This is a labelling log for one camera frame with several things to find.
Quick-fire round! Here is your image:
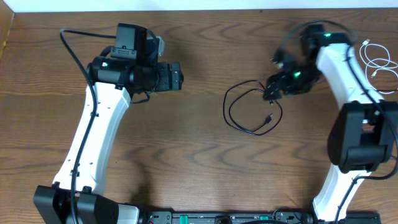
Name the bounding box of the white usb cable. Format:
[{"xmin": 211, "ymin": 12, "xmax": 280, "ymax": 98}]
[{"xmin": 358, "ymin": 38, "xmax": 398, "ymax": 93}]

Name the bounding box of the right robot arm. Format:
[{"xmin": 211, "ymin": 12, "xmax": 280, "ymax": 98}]
[{"xmin": 264, "ymin": 21, "xmax": 397, "ymax": 223}]

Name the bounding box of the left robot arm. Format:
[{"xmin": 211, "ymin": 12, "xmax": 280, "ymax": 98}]
[{"xmin": 34, "ymin": 23, "xmax": 183, "ymax": 223}]

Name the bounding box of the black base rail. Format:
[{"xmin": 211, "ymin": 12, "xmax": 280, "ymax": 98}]
[{"xmin": 136, "ymin": 207, "xmax": 382, "ymax": 224}]

